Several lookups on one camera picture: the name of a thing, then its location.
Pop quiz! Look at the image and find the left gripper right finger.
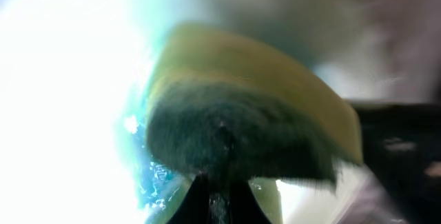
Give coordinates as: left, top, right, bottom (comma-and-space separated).
229, 181, 271, 224

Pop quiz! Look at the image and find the green and yellow sponge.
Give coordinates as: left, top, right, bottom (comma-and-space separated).
144, 22, 365, 224

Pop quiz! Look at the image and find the white plate top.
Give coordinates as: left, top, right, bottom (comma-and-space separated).
1, 0, 352, 223

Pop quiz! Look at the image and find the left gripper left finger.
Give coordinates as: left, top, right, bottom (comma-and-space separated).
167, 174, 209, 224

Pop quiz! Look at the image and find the dark brown serving tray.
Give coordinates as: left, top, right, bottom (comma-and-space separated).
309, 0, 441, 224

